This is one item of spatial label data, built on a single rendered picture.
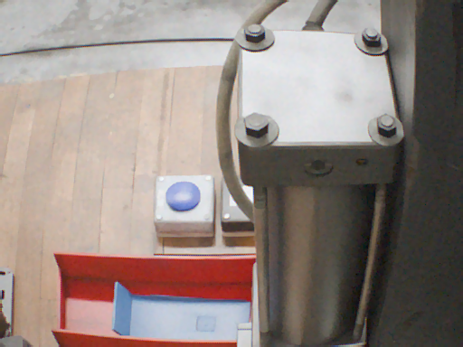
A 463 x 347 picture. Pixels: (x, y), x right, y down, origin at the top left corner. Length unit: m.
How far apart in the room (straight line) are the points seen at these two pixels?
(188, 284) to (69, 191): 0.21
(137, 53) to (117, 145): 1.40
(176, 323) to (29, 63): 1.73
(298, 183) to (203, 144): 0.78
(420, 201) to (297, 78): 0.10
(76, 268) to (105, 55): 1.59
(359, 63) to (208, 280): 0.65
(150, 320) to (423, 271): 0.62
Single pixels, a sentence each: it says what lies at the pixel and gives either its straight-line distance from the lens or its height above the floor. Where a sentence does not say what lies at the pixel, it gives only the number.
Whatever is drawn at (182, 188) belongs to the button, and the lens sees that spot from 1.26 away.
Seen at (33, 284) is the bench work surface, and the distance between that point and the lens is 1.25.
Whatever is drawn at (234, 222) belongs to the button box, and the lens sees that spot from 1.24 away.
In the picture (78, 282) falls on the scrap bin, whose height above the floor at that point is 0.90.
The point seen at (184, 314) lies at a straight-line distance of 1.19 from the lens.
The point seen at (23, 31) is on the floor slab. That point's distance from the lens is 2.95.
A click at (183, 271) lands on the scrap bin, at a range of 1.20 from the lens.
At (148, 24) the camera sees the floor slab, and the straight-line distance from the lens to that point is 2.83.
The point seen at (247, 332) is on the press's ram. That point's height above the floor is 1.18.
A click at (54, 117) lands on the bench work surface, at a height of 0.90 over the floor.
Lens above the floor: 1.93
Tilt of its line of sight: 52 degrees down
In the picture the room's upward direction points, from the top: 5 degrees counter-clockwise
